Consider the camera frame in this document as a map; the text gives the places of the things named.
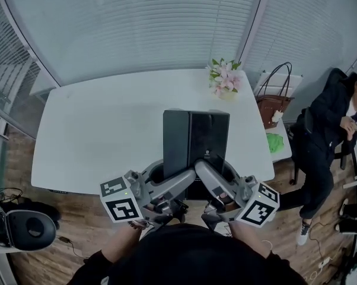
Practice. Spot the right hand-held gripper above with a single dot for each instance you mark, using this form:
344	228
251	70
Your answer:
257	209

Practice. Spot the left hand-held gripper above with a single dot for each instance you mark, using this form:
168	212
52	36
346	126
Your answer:
122	209

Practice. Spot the black telephone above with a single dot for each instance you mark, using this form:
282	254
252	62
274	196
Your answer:
196	135

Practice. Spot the person's right forearm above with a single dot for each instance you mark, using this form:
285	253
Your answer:
246	236

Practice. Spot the person's left forearm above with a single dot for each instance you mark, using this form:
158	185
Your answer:
128	242

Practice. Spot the green cloth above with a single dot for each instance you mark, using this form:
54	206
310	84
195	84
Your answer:
274	143

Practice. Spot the white handbag charm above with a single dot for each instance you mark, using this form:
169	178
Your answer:
277	116

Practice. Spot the brown leather handbag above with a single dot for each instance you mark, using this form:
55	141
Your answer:
273	107

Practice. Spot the person's black clothed torso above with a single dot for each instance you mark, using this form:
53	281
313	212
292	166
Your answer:
190	260

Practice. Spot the pink flower bouquet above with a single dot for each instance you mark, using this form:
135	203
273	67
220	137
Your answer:
226	79

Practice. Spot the small white side table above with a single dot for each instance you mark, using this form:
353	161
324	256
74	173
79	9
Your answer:
280	82

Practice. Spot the black office chair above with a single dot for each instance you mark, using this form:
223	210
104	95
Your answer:
347	150

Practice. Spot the white power strip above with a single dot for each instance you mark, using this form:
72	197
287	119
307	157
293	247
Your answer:
324	263

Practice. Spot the white window blind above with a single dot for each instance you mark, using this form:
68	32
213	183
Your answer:
137	25
309	25

